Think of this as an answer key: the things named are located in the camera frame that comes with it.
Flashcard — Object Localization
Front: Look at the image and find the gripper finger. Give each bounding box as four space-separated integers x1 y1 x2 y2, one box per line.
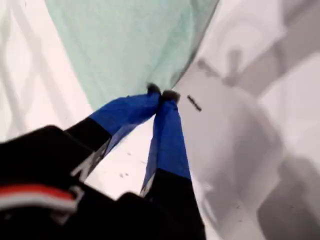
64 83 162 154
140 89 201 207

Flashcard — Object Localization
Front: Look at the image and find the pale green T-shirt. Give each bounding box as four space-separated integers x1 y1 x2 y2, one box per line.
46 0 220 111

